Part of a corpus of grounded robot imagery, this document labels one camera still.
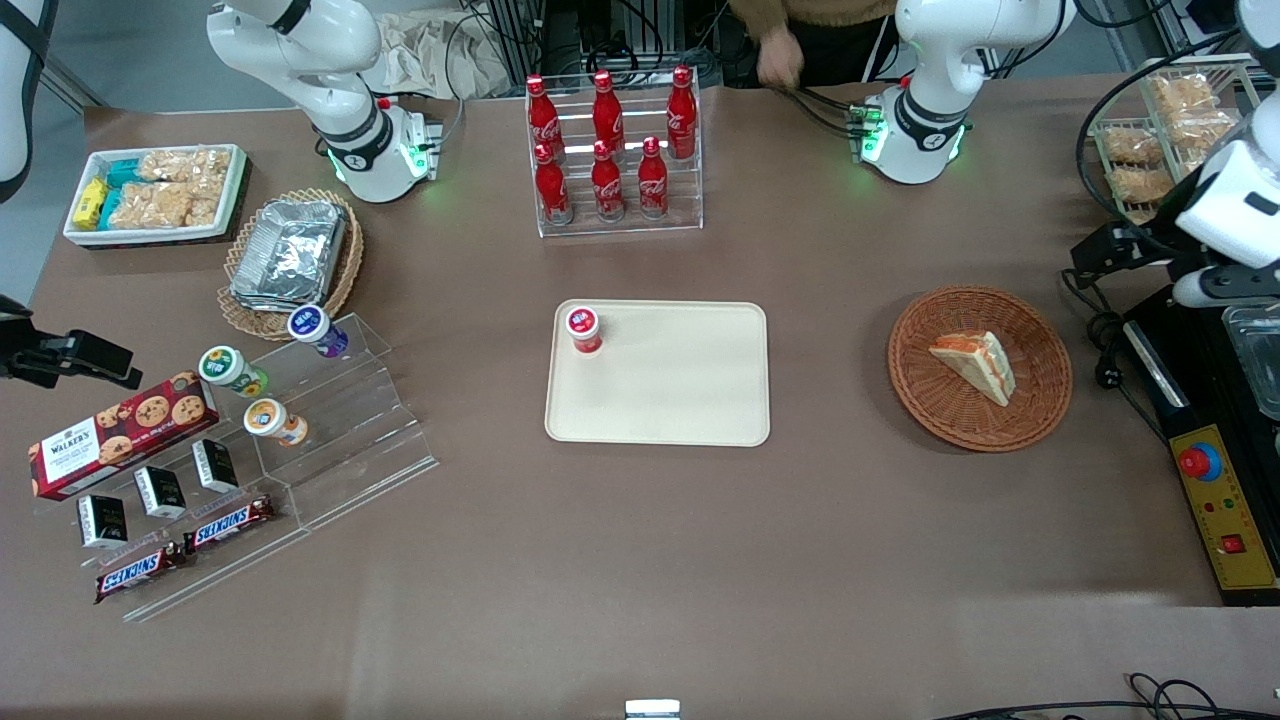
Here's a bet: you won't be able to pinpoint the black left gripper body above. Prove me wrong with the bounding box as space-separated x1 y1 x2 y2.
1098 224 1207 292

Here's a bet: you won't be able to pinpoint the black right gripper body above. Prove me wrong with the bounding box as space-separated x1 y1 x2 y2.
0 294 77 388

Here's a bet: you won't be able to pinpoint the triangular sandwich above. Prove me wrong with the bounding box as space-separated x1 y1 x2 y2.
928 330 1018 408

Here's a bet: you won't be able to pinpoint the brown-sleeved forearm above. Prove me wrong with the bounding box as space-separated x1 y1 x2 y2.
733 0 793 43

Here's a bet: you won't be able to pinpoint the round brown wicker basket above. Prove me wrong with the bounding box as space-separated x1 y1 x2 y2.
887 285 1074 454

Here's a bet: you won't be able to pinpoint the white rectangular snack tray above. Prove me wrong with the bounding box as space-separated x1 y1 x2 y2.
62 144 251 251

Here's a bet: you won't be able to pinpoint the oval light wicker basket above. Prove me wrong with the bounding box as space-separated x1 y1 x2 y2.
216 187 365 342

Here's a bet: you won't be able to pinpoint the beige plastic tray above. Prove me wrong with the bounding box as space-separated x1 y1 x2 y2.
544 300 772 448

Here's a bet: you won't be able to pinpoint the person's bare hand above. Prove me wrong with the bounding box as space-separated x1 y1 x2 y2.
756 28 805 90

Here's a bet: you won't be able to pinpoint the red Walkers cookie box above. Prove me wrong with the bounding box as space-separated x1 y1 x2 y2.
27 370 220 502

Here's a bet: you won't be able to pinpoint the green-lid yogurt bottle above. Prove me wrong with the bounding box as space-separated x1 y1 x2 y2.
197 345 270 399

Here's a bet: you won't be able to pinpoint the small black box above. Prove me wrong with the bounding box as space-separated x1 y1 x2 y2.
191 439 240 494
77 493 129 549
133 465 188 520

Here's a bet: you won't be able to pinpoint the black machine with yellow panel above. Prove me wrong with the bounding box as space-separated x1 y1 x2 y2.
1121 284 1280 609

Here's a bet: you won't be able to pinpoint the yellow snack packet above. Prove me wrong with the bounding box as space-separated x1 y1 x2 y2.
71 177 110 232

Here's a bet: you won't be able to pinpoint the steel pan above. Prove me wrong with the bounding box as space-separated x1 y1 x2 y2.
1221 304 1280 422

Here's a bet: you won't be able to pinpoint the rice cracker bag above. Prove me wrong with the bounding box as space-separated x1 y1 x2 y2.
138 147 233 189
108 181 223 231

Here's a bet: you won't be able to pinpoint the orange-lid yogurt bottle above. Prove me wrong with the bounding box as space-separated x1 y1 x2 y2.
243 397 310 448

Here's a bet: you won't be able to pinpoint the Snickers bar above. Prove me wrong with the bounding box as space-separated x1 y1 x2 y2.
94 542 192 605
184 496 275 554

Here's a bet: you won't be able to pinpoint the red emergency stop button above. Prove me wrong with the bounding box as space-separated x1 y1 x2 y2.
1177 442 1224 482

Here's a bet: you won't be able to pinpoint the stack of foil containers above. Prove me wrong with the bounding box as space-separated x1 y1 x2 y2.
229 199 349 312

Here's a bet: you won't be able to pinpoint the purple-lid yogurt bottle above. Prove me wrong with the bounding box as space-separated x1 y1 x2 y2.
287 304 350 360

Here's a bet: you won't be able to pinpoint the clear acrylic stepped stand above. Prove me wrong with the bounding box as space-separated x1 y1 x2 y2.
35 311 440 624

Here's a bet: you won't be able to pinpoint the person's torso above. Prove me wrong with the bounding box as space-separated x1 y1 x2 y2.
728 0 903 89

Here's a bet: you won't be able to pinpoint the red cola bottle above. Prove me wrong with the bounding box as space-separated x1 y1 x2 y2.
591 139 627 223
591 69 627 151
533 142 574 227
636 136 670 220
666 65 699 161
526 74 564 153

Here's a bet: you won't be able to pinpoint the crumpled beige paper bag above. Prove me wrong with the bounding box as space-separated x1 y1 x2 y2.
362 8 513 102

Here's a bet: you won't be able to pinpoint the clear acrylic bottle rack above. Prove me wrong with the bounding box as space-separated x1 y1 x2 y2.
526 68 705 240

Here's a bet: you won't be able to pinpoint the red-lid yogurt bottle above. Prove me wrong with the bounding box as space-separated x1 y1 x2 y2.
565 304 604 357

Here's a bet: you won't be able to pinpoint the black power cable with plug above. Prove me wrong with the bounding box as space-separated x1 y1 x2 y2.
1059 267 1173 443

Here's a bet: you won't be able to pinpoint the black left arm wrist cable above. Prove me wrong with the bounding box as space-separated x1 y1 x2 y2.
1074 30 1246 263

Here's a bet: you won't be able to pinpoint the white wire rack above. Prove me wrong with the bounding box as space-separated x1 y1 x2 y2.
1086 54 1263 227

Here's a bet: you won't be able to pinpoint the black left arm base cables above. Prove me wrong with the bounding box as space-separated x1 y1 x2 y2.
770 82 873 139

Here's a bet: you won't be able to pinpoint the black floor cables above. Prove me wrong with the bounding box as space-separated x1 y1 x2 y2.
930 671 1280 720

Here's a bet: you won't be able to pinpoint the black right arm base cable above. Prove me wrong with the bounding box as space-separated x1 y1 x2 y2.
425 8 501 141

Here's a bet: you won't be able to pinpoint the aluminium frame rack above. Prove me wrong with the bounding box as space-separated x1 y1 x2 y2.
480 0 733 83

